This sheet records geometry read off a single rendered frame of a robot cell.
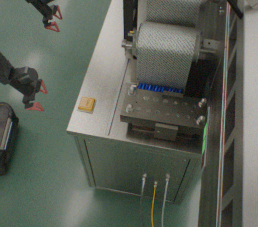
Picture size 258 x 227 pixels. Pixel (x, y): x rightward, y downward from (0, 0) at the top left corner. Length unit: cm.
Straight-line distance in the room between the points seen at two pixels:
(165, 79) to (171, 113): 16
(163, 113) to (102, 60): 54
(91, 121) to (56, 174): 97
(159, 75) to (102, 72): 40
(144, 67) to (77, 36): 185
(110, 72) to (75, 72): 121
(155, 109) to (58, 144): 127
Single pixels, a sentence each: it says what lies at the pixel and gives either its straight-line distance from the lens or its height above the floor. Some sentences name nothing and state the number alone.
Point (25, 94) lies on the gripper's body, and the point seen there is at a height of 114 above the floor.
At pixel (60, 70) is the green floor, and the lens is 301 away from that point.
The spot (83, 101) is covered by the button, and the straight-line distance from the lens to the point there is 165.
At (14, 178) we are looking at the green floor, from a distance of 258.
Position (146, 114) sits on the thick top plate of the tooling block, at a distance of 148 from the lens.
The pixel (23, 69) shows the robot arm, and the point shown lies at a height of 127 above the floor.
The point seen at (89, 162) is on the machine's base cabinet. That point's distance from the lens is 192.
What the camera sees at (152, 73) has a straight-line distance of 151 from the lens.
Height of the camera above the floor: 229
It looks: 56 degrees down
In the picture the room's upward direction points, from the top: straight up
